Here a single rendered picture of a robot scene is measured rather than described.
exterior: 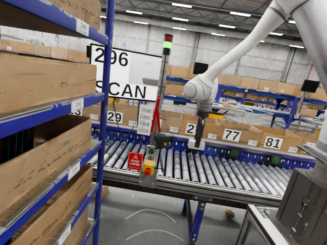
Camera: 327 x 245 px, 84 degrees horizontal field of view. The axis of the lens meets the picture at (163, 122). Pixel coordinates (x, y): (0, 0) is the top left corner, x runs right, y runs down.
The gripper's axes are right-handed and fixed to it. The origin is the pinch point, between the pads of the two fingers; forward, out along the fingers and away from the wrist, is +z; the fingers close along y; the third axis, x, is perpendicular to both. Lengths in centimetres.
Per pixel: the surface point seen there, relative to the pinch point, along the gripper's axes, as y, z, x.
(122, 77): -5, -32, -53
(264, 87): -511, -42, 281
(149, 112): 0.1, -13.8, -32.9
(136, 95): -7.2, -21.7, -43.6
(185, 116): -89, 5, -1
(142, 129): 0.2, -2.1, -35.7
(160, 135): 5.6, -1.7, -23.8
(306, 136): -88, 5, 135
